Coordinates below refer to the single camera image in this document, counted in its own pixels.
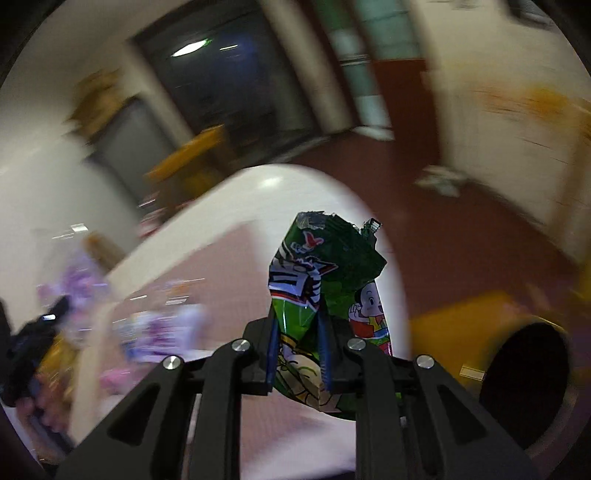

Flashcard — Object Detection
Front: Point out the green snack wrapper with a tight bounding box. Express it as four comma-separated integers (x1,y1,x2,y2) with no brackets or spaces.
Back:
269,211,392,420

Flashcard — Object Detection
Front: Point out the black gold-rimmed trash bin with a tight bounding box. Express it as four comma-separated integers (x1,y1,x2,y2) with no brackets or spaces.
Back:
479,316,590,470

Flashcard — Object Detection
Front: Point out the red striped table cloth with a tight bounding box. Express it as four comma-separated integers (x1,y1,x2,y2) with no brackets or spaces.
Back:
98,221,325,467

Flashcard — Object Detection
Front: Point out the grey refrigerator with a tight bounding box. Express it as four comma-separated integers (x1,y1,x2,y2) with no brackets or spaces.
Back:
86,96,176,205

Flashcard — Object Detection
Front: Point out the wooden chair far side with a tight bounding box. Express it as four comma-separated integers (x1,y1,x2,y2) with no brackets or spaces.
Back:
145,125,239,212

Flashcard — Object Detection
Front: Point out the cardboard box on refrigerator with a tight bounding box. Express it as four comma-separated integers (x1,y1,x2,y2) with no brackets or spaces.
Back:
68,70,125,140

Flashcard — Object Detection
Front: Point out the red wooden door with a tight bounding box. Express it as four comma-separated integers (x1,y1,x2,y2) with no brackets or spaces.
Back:
373,58,442,170

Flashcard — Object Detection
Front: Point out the wooden chair with yellow pad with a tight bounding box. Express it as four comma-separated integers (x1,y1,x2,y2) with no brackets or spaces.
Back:
437,83,590,262

